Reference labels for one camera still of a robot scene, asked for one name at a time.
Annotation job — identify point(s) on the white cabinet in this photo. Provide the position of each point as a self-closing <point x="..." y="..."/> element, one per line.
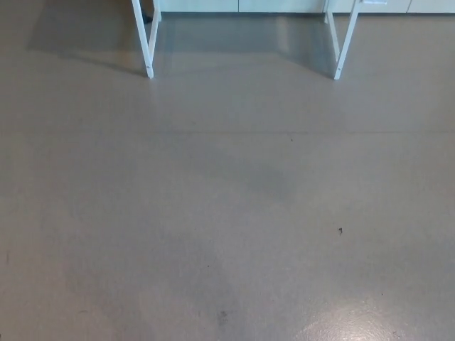
<point x="284" y="5"/>

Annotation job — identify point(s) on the white metal desk leg frame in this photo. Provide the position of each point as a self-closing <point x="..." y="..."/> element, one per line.
<point x="142" y="35"/>
<point x="347" y="35"/>

